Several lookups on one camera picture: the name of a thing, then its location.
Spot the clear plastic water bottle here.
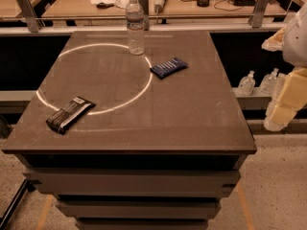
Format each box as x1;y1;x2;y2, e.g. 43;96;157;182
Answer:
126;0;145;56

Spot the clear sanitizer bottle right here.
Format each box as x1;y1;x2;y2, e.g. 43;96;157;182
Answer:
259;68;279;94

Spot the metal bracket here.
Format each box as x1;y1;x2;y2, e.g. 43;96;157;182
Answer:
16;0;41;33
138;0;150;31
248;0;271;28

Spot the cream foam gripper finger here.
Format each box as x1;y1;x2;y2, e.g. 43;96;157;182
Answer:
262;28;285;52
264;68;307;131

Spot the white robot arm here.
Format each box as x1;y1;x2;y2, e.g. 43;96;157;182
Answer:
262;4;307;131

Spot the blue rxbar blueberry wrapper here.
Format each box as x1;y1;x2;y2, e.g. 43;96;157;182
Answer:
150;57;188;80

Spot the clear sanitizer bottle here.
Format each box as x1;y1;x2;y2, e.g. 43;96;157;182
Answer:
238;70;255;96
259;68;279;94

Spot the clear sanitizer bottle left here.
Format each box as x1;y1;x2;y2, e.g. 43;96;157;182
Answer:
238;70;255;96

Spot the white power tool handle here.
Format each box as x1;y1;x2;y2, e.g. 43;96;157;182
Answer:
154;0;167;13

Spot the right metal bracket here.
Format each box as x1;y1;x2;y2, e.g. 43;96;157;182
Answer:
248;0;271;28

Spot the black computer mouse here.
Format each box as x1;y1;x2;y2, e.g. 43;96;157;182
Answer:
96;2;115;9

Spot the middle metal bracket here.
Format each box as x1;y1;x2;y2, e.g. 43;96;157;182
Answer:
138;0;150;31

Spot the left metal bracket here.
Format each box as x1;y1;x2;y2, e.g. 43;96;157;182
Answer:
16;0;41;33

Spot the grey drawer cabinet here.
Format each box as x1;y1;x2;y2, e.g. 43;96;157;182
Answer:
24;154;245;230

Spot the black rxbar chocolate wrapper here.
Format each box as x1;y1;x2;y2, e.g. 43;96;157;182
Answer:
46;96;96;134

